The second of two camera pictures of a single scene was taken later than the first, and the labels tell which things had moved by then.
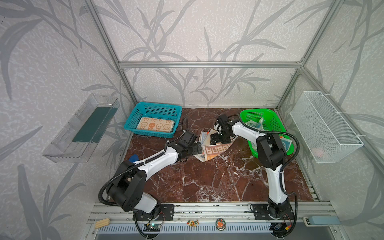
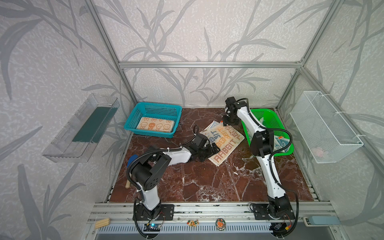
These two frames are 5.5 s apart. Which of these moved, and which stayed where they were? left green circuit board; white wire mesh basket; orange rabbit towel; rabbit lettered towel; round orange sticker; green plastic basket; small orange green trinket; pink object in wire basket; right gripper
Moved: right gripper; rabbit lettered towel; green plastic basket
Stayed: pink object in wire basket; left green circuit board; orange rabbit towel; round orange sticker; white wire mesh basket; small orange green trinket
